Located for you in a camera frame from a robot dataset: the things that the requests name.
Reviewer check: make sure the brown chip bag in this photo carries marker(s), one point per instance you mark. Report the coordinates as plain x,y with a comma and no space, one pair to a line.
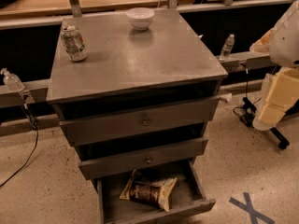
152,191

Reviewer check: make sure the green white soda can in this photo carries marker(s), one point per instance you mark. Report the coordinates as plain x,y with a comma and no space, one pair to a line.
73,43

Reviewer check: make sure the middle grey drawer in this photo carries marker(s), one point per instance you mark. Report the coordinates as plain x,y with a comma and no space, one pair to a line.
142,158

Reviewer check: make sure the blue tape cross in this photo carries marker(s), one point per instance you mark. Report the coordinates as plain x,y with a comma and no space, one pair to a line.
254,215

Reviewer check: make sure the clear pump sanitizer bottle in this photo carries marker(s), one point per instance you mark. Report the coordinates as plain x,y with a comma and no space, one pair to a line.
12,81

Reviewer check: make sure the bottom grey drawer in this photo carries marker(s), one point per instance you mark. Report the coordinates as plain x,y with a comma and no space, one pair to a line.
187,198

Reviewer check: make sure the top grey drawer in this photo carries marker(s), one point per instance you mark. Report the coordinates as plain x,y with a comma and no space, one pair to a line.
91,130

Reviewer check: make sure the black stand base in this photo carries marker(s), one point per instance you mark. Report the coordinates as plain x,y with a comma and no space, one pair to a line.
249,120

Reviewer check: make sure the grey metal rail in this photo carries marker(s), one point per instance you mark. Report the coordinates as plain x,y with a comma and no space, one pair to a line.
235,66

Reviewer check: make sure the grey drawer cabinet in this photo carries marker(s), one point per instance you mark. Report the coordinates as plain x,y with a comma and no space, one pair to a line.
128,70

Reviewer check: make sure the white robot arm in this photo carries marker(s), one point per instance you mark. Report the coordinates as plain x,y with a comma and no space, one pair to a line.
284,40

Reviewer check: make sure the white ceramic bowl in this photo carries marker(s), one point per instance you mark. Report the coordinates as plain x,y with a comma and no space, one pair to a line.
140,17

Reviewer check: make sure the clear water bottle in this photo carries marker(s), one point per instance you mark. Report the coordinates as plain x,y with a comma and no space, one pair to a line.
227,47

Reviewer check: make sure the grey drawer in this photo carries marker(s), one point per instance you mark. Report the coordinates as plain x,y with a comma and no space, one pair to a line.
187,198
142,158
91,130

